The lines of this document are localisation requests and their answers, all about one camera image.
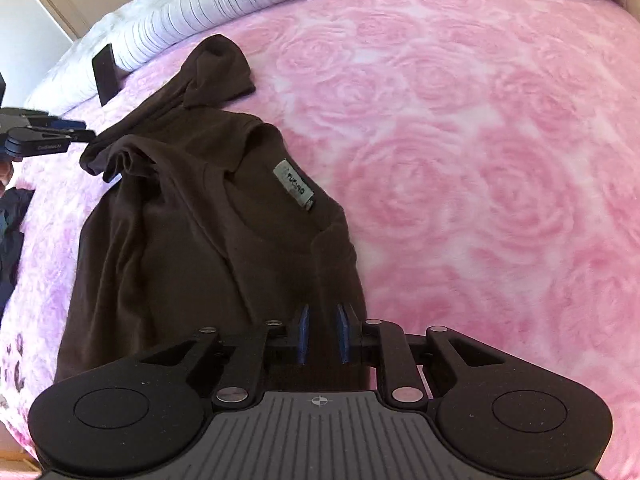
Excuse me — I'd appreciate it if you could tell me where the dark brown shirt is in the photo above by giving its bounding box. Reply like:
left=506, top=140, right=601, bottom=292
left=55, top=35, right=367, bottom=391

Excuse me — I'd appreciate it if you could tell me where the person left hand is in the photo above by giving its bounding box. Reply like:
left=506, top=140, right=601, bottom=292
left=0, top=159, right=14, bottom=194

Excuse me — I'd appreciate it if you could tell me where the black garment pile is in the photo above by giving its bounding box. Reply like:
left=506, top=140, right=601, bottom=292
left=0, top=188, right=34, bottom=316

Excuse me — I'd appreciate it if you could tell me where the black smartphone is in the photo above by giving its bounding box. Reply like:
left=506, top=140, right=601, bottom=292
left=92, top=44, right=120, bottom=106

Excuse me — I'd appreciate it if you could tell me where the white striped duvet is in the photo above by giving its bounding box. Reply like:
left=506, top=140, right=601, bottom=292
left=25, top=0, right=288, bottom=114

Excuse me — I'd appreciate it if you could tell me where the pink floral blanket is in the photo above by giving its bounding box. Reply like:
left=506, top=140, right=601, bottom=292
left=0, top=0, right=640, bottom=480

